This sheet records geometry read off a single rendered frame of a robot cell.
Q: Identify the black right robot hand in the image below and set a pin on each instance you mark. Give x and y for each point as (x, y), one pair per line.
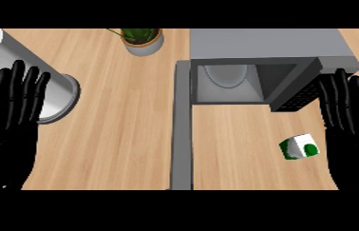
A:
(342, 139)

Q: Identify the grey microwave door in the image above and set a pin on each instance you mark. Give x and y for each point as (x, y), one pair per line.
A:
(180, 127)

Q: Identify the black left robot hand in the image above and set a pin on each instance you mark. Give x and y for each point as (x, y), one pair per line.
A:
(16, 127)

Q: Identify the green and white milk carton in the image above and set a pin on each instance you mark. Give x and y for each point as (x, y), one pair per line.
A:
(298, 146)

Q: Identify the glass microwave turntable plate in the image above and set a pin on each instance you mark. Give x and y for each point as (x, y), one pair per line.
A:
(226, 75)

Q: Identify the grey metal cylinder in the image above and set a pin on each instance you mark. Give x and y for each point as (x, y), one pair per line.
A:
(44, 82)

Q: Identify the potted green plant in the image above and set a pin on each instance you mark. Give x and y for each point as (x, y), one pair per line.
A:
(141, 41)

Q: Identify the grey microwave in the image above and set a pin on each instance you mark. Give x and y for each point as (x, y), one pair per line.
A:
(268, 70)

